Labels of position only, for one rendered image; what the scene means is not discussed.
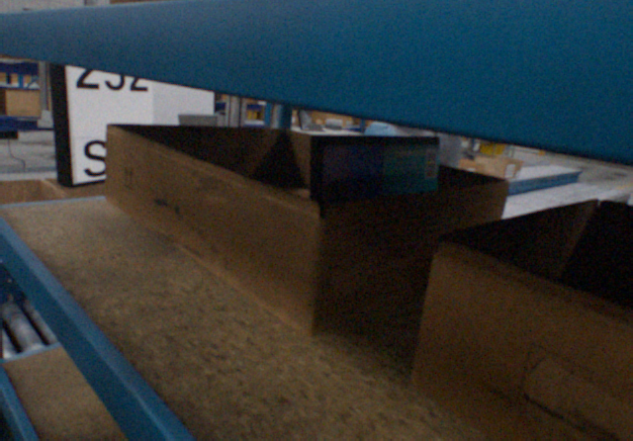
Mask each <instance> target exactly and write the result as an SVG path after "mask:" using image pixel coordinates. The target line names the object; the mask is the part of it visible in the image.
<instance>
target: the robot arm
mask: <svg viewBox="0 0 633 441"><path fill-rule="evenodd" d="M293 110H294V111H298V112H297V116H298V118H299V123H300V128H301V129H302V131H304V130H305V124H306V123H310V122H311V121H312V120H311V118H310V117H308V116H307V115H306V112H305V111H310V110H306V109H300V108H294V107H293ZM376 133H377V134H387V135H439V136H440V157H439V163H442V164H447V165H451V166H455V167H459V162H460V154H461V147H462V140H463V138H462V137H460V136H456V135H450V134H445V133H439V132H429V131H422V130H417V129H411V128H406V127H400V126H394V125H389V124H383V123H378V122H375V123H373V124H372V125H371V126H369V127H368V128H367V130H366V131H365V133H364V134H376Z"/></svg>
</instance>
